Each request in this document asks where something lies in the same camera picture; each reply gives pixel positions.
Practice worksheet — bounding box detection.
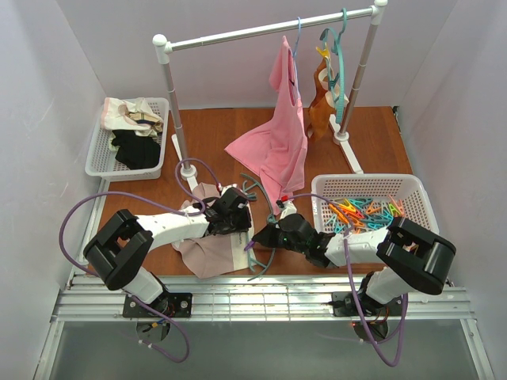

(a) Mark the teal clothes hanger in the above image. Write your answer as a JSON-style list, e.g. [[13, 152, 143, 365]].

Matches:
[[239, 172, 278, 283]]

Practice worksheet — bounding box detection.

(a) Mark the purple clothespin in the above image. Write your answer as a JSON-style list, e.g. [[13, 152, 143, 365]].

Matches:
[[244, 241, 256, 251]]

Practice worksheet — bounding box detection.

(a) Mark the mauve underwear white waistband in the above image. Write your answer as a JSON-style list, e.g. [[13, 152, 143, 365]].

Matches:
[[172, 183, 254, 279]]

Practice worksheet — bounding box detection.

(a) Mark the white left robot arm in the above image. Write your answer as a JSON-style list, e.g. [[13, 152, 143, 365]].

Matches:
[[84, 187, 252, 306]]

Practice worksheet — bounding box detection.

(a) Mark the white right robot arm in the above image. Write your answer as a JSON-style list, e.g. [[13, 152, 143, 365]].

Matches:
[[251, 213, 456, 307]]

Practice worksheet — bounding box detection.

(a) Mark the brown beige underwear hanging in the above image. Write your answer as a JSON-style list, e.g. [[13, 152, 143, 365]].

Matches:
[[307, 59, 340, 142]]

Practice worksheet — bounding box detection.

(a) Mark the blue thin hanger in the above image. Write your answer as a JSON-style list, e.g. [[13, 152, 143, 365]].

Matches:
[[292, 17, 302, 99]]

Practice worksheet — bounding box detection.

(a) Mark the yellow clothespin on hanger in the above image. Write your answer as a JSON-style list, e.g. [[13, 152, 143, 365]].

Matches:
[[316, 44, 331, 63]]

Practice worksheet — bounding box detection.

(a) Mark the teal hanger on right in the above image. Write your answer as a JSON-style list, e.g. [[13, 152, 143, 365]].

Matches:
[[319, 8, 348, 124]]

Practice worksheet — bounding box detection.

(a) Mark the white clothespin basket right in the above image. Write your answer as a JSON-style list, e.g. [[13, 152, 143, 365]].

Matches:
[[311, 173, 439, 234]]

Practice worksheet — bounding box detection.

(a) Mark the pile of coloured clothespins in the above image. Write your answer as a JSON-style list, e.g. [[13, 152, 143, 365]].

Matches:
[[322, 196, 405, 234]]

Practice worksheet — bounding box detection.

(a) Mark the pink t-shirt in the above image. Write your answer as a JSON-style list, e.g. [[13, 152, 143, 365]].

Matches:
[[225, 37, 307, 215]]

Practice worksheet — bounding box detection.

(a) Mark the black garment in basket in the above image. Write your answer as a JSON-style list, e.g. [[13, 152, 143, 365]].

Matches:
[[111, 130, 161, 170]]

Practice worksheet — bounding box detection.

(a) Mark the cream pink garment in basket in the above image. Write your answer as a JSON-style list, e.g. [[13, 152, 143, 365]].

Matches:
[[100, 97, 164, 137]]

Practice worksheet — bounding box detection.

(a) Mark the white laundry basket left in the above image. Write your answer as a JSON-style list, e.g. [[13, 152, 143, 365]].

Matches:
[[85, 97, 169, 182]]

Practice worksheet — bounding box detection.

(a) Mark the white clothes rack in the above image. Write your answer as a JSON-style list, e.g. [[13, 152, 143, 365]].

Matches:
[[152, 0, 389, 193]]

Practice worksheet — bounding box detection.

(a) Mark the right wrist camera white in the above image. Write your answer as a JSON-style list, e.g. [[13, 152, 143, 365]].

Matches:
[[276, 196, 297, 219]]

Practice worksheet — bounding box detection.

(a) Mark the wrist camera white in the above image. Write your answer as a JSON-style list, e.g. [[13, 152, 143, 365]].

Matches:
[[220, 184, 242, 195], [276, 196, 297, 219]]

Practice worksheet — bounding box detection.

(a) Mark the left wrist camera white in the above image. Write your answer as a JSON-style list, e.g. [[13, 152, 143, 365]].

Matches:
[[220, 184, 242, 195]]

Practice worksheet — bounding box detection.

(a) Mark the aluminium mounting rail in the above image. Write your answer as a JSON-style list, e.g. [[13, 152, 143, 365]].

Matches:
[[51, 275, 475, 322]]

